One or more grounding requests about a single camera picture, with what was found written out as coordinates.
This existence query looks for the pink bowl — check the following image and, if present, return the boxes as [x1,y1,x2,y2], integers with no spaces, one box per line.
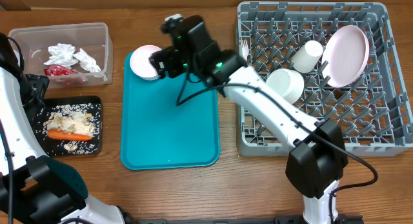
[130,45,160,81]

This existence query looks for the red snack wrapper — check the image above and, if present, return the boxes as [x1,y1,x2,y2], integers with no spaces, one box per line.
[44,64,86,87]

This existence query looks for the white tissue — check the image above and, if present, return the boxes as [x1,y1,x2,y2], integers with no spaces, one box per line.
[45,43,79,69]
[73,48,101,73]

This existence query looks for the orange carrot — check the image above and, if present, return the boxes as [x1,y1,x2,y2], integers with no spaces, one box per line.
[47,129,92,141]

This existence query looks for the pile of white rice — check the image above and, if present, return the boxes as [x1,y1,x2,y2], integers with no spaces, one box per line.
[34,103,101,156]

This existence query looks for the peanut shells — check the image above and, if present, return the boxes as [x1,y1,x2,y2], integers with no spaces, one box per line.
[43,112,96,152]

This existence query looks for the white plastic fork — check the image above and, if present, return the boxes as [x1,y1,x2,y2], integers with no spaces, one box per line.
[241,39,250,61]

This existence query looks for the white bowl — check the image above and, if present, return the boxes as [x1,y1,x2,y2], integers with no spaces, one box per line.
[266,68,304,104]

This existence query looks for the white paper cup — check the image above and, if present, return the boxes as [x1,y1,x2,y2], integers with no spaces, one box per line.
[292,40,323,73]

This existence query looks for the white plate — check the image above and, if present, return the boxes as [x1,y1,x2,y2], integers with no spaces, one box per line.
[321,25,370,88]

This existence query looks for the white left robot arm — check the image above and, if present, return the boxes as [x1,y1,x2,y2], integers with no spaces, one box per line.
[1,34,134,223]

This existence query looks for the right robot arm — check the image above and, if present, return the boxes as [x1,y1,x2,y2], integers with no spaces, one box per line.
[149,14,378,223]

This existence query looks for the grey dishwasher rack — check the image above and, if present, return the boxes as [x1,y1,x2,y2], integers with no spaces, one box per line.
[236,1,412,157]

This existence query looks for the black tray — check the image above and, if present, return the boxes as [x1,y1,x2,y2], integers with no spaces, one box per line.
[32,95,103,158]

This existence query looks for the clear plastic bin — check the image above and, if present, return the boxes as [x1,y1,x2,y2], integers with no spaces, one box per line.
[9,23,113,88]

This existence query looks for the teal plastic tray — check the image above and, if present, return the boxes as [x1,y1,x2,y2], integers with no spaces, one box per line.
[120,58,221,170]

